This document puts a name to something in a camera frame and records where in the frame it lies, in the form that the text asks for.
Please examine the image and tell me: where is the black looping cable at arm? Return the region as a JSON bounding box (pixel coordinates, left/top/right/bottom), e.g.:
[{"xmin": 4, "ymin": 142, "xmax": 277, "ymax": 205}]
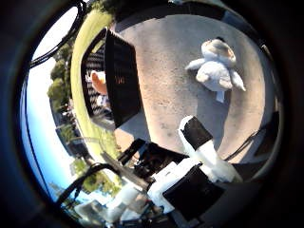
[{"xmin": 56, "ymin": 162, "xmax": 123, "ymax": 205}]

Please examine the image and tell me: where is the white fluffy plush bear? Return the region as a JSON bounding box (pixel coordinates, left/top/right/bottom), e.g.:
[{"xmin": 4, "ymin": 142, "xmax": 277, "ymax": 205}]
[{"xmin": 184, "ymin": 37, "xmax": 247, "ymax": 104}]

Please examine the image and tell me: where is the black cable bundle at hand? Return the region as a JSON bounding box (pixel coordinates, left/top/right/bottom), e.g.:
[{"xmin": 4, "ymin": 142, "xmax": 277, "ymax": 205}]
[{"xmin": 28, "ymin": 0, "xmax": 88, "ymax": 69}]

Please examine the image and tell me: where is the black cable on table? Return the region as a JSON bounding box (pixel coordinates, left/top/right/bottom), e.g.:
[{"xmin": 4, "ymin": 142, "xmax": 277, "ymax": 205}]
[{"xmin": 223, "ymin": 125, "xmax": 265, "ymax": 162}]

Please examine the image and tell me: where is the black woven plastic basket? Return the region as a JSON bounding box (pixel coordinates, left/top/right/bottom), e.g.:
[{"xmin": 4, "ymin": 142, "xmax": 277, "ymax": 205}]
[{"xmin": 80, "ymin": 28, "xmax": 143, "ymax": 128}]

